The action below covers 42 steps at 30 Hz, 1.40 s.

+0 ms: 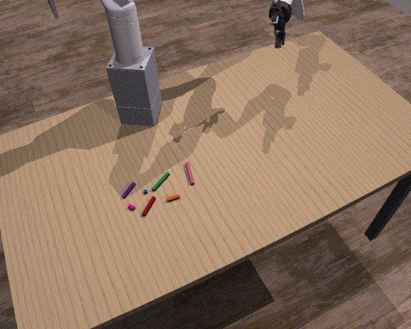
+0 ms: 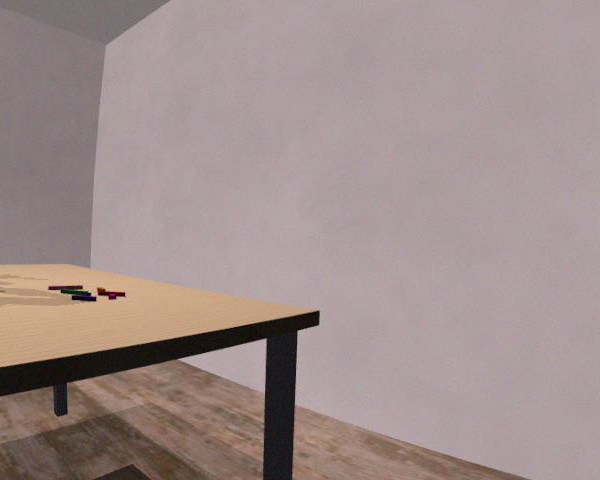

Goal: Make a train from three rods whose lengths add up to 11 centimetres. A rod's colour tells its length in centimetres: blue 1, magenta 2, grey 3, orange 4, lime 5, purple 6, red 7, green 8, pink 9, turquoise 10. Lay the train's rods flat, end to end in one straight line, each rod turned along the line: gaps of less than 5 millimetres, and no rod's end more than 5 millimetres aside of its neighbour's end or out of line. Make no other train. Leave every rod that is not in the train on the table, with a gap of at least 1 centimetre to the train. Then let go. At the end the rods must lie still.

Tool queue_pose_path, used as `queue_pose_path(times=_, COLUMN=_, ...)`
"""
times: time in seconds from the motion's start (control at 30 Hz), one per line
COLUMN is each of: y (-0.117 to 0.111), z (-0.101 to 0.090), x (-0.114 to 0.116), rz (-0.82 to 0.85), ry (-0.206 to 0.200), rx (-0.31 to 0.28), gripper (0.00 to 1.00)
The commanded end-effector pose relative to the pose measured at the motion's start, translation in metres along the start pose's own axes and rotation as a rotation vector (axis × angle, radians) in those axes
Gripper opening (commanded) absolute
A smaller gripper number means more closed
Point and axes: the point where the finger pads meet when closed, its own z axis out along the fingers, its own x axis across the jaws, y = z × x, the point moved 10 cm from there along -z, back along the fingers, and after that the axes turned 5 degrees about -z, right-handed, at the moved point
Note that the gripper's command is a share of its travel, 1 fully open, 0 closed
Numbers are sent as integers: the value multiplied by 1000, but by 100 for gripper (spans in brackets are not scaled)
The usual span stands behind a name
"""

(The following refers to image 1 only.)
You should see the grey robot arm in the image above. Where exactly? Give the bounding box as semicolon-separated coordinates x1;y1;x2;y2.
101;0;305;65

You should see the green rod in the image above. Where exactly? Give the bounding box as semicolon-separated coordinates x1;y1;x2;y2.
152;172;170;191

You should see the red rod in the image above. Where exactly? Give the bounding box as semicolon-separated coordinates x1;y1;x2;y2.
142;197;155;216

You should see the purple rod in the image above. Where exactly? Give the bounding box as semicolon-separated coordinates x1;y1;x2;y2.
122;182;136;198

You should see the orange rod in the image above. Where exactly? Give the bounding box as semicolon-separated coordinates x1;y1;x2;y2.
167;195;180;202

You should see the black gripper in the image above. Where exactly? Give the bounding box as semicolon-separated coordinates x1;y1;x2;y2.
269;0;292;49

